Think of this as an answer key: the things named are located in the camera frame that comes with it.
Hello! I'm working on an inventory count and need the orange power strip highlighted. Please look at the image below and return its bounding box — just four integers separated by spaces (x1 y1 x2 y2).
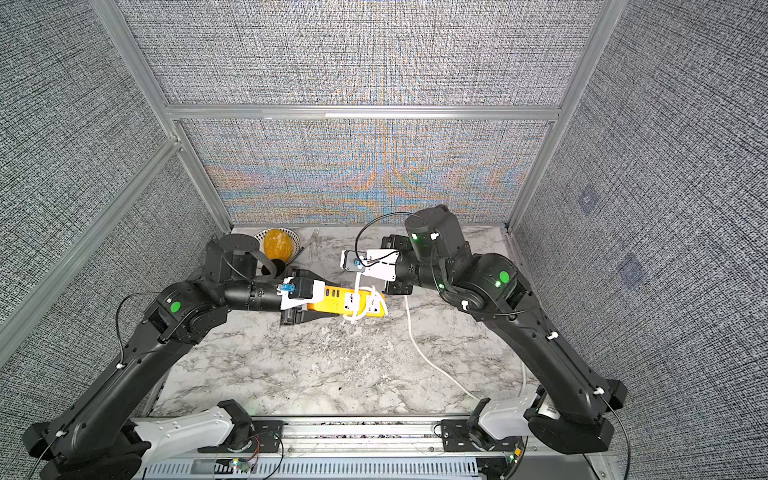
308 286 388 320

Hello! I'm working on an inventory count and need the white power cord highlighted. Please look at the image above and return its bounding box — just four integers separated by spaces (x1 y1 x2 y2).
341 272 529 402

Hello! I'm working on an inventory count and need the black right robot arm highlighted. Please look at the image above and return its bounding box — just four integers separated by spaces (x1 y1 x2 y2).
381 205 628 454

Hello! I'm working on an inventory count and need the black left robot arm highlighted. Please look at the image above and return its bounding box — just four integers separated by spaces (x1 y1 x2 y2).
22 234 330 479

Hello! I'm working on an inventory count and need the black cup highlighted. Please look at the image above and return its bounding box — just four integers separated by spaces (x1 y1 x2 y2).
261 259 286 278

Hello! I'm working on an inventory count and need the white patterned bowl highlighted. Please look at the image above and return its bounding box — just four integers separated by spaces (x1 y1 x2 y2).
255 228 302 264

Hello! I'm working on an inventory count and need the yellow mesh bagged fruit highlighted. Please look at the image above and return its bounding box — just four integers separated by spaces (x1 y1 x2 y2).
263 229 294 264

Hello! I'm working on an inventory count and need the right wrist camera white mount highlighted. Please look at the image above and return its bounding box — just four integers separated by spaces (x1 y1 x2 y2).
340 249 400 282

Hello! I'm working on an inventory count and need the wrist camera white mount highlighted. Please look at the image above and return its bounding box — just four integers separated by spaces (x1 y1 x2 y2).
340 249 400 282
277 277 326 310

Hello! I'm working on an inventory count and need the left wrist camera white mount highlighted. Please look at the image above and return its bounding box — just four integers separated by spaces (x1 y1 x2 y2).
277 277 326 310

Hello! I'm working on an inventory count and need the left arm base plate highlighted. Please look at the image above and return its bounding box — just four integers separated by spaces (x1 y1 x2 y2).
197 399 284 454

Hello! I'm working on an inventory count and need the aluminium front rail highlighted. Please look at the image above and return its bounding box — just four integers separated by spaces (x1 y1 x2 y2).
110 415 613 460

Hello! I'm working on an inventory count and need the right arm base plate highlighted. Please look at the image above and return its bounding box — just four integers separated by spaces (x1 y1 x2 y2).
434 398 525 453

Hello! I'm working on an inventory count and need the white slotted cable duct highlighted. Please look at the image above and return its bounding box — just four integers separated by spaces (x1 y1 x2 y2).
135 457 481 479

